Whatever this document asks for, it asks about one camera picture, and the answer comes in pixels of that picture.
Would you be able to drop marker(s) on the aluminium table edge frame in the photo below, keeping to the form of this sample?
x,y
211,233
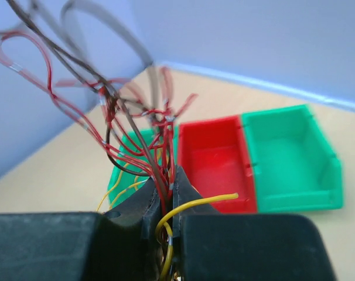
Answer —
x,y
260,84

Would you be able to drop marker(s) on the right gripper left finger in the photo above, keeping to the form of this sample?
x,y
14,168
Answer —
x,y
82,245

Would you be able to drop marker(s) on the red plastic bin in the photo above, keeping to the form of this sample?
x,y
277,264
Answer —
x,y
214,155

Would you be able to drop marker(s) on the near green plastic bin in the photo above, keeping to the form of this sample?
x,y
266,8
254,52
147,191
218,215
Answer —
x,y
131,167

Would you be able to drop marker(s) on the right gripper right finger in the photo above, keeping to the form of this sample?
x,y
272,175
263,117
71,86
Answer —
x,y
210,245

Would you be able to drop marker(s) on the far green plastic bin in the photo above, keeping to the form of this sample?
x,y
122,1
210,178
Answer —
x,y
295,167

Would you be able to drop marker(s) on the green plastic bin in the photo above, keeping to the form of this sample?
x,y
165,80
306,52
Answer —
x,y
295,167
131,167

